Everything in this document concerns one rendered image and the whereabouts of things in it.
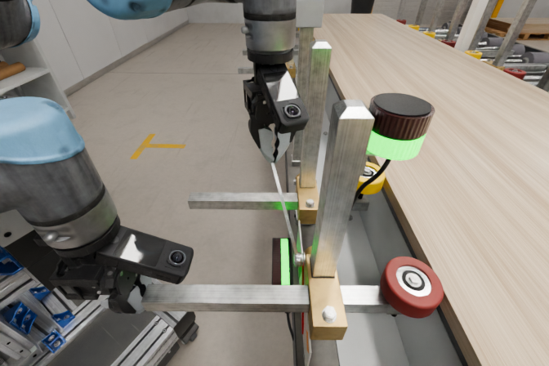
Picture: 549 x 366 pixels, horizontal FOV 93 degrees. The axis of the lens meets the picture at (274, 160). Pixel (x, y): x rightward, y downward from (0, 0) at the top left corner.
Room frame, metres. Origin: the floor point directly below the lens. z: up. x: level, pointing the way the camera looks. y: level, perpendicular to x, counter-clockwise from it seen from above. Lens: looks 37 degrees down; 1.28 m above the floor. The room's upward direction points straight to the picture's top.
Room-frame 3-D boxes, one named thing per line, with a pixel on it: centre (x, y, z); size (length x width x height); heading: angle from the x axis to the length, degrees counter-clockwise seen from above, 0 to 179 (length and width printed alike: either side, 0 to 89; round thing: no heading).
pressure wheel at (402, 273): (0.20, -0.20, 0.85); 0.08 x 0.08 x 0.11
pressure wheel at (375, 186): (0.45, -0.21, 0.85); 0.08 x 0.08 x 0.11
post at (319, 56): (0.49, -0.08, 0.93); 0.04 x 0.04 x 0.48; 0
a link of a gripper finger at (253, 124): (0.40, 0.02, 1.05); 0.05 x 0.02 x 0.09; 110
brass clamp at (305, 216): (0.47, -0.08, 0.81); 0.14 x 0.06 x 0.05; 0
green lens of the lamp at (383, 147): (0.24, -0.13, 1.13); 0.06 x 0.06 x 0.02
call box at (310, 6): (0.75, -0.08, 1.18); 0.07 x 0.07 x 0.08; 0
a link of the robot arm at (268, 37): (0.42, 0.01, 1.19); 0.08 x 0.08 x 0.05
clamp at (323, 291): (0.22, -0.08, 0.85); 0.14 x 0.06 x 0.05; 0
